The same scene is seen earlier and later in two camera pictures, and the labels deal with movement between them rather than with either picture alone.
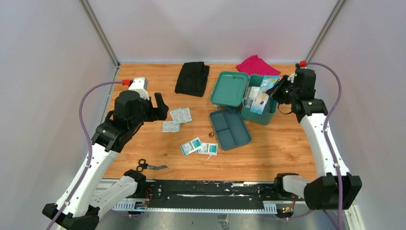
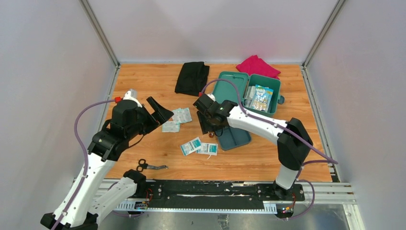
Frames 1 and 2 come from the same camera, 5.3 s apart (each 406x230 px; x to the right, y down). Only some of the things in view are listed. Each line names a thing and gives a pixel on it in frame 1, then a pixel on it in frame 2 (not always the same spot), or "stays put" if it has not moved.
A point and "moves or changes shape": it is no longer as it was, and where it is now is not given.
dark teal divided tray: (230, 127) stays put
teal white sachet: (191, 146) stays put
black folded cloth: (192, 79) stays put
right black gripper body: (284, 93) -> (207, 124)
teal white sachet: (208, 148) stays put
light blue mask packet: (261, 98) moves or changes shape
